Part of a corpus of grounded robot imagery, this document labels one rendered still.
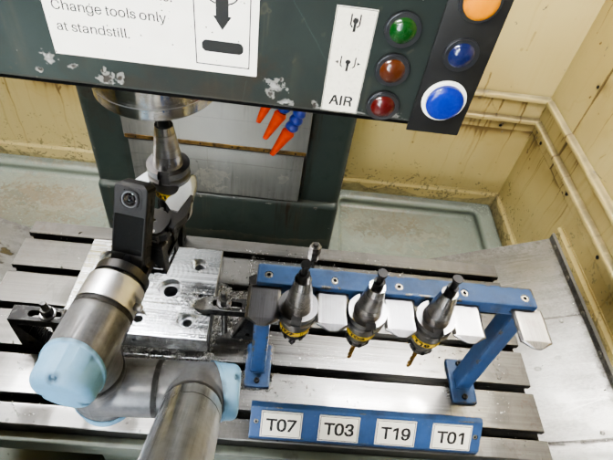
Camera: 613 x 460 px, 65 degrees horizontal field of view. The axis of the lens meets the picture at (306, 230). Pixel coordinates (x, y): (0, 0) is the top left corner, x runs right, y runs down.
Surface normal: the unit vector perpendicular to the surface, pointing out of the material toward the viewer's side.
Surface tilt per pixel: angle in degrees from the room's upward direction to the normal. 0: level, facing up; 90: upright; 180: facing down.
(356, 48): 90
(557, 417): 24
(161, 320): 0
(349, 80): 90
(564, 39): 90
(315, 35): 90
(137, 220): 61
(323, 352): 0
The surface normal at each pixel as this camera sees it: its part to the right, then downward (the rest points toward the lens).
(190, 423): 0.33, -0.93
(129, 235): -0.15, 0.29
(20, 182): 0.11, -0.67
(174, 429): 0.00, -0.99
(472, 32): -0.03, 0.73
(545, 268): -0.30, -0.65
